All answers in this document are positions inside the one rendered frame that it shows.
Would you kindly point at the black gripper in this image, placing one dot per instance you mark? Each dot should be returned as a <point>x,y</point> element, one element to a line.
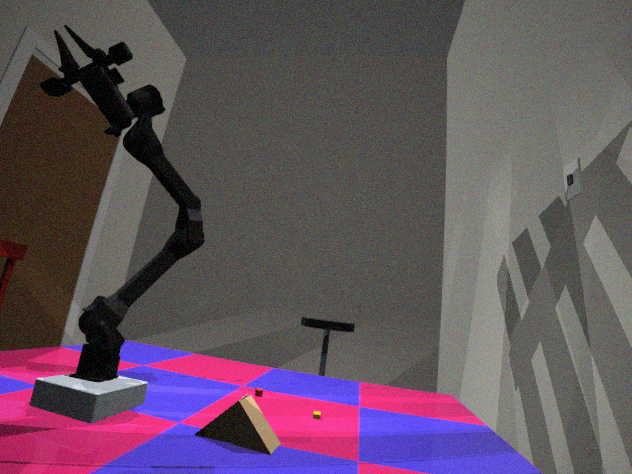
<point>93,77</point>

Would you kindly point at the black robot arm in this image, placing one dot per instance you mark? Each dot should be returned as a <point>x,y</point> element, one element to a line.
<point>99,359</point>

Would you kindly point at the olive triangular block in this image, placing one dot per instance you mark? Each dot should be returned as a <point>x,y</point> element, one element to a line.
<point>223,426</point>

